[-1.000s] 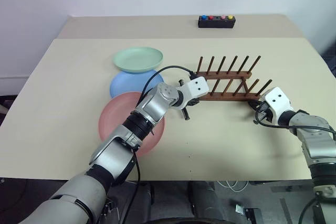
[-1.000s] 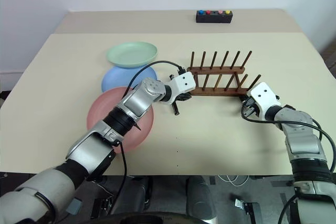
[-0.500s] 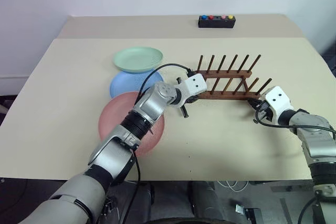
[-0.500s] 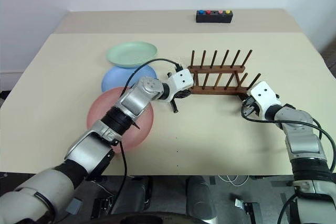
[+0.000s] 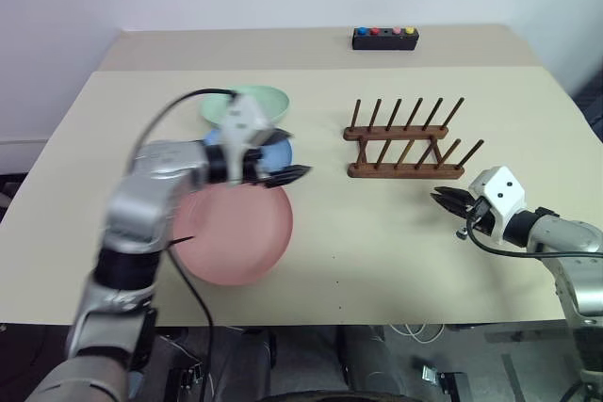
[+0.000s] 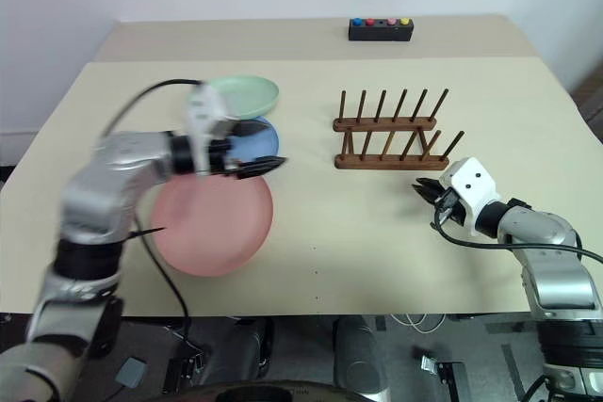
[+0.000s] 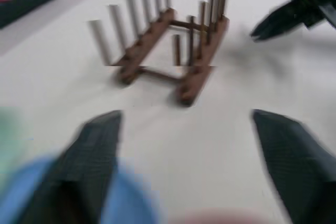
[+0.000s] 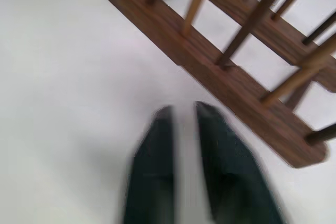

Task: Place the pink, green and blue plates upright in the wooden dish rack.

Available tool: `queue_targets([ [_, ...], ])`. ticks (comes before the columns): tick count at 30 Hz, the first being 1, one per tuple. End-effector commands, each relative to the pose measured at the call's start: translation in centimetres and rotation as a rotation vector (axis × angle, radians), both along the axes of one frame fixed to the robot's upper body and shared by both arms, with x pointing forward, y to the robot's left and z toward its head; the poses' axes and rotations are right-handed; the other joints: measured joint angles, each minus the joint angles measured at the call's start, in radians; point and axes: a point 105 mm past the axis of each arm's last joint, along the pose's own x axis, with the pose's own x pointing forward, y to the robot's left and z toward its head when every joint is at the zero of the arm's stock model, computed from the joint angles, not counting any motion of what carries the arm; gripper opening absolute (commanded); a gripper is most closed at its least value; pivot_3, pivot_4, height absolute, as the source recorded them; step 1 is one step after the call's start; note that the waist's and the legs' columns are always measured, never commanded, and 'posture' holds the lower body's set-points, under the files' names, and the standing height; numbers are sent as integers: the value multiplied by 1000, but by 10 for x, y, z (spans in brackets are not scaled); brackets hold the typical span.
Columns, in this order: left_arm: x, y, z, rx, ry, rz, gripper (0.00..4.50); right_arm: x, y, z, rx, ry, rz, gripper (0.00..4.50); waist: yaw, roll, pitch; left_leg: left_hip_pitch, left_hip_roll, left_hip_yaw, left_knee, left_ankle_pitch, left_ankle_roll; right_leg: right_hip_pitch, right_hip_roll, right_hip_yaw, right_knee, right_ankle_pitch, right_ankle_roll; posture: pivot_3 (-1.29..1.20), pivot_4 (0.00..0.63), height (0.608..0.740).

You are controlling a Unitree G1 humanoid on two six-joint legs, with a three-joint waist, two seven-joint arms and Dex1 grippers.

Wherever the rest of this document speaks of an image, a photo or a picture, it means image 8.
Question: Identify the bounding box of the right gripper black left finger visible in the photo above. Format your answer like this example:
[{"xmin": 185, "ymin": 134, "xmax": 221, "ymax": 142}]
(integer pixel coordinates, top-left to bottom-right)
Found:
[{"xmin": 122, "ymin": 105, "xmax": 182, "ymax": 224}]

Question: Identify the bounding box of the wooden dish rack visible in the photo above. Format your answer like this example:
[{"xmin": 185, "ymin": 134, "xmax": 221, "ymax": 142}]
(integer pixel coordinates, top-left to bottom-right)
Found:
[{"xmin": 104, "ymin": 0, "xmax": 336, "ymax": 169}]

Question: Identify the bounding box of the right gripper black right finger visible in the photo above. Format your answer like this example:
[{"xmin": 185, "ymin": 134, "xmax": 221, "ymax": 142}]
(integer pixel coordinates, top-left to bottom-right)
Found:
[{"xmin": 194, "ymin": 101, "xmax": 287, "ymax": 224}]

